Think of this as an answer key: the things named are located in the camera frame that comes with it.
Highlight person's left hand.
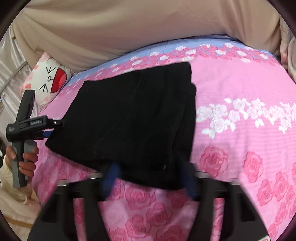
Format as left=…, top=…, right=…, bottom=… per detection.
left=5, top=146, right=39, bottom=180

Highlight white cartoon face pillow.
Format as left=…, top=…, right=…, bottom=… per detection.
left=20, top=52, right=74, bottom=109

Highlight beige curtain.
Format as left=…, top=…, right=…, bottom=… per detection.
left=12, top=1, right=295, bottom=71

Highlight black pants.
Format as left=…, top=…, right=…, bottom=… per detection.
left=45, top=62, right=196, bottom=190

